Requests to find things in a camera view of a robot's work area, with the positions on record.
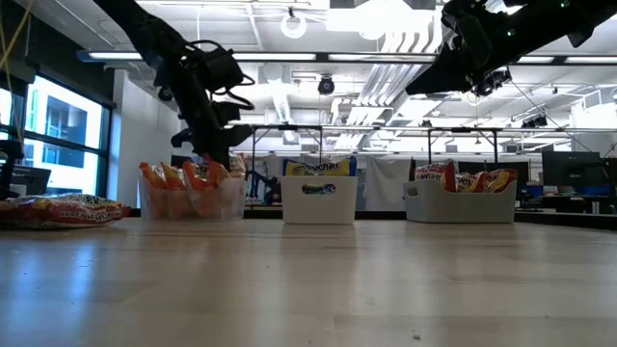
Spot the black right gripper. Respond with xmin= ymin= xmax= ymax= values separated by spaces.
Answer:
xmin=405 ymin=0 xmax=518 ymax=96

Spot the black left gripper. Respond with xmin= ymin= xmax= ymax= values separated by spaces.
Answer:
xmin=170 ymin=97 xmax=255 ymax=171

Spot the blue Maruchan noodle pack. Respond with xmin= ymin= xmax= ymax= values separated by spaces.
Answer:
xmin=282 ymin=156 xmax=359 ymax=177
xmin=302 ymin=182 xmax=337 ymax=196

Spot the clear plastic bin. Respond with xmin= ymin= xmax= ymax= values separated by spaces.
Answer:
xmin=138 ymin=175 xmax=248 ymax=222

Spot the white plastic bin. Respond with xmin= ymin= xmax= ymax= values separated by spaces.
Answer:
xmin=279 ymin=174 xmax=360 ymax=226

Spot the white hanging cloth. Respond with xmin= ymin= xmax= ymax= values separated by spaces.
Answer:
xmin=364 ymin=156 xmax=413 ymax=212

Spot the pale grey plastic bin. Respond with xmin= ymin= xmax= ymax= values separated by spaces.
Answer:
xmin=403 ymin=178 xmax=519 ymax=225

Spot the long ceiling light fixture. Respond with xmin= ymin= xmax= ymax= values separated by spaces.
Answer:
xmin=75 ymin=49 xmax=617 ymax=67

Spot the black computer monitor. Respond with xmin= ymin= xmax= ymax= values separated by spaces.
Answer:
xmin=541 ymin=150 xmax=604 ymax=188
xmin=8 ymin=165 xmax=52 ymax=197

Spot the large window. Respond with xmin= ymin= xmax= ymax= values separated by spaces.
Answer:
xmin=0 ymin=71 xmax=113 ymax=200

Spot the black metal rack frame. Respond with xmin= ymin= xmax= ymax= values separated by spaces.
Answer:
xmin=187 ymin=123 xmax=617 ymax=168

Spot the white ring ceiling lamp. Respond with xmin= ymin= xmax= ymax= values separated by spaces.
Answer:
xmin=280 ymin=12 xmax=309 ymax=40

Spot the yellow hanging cable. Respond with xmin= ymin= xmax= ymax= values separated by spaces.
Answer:
xmin=0 ymin=0 xmax=36 ymax=146

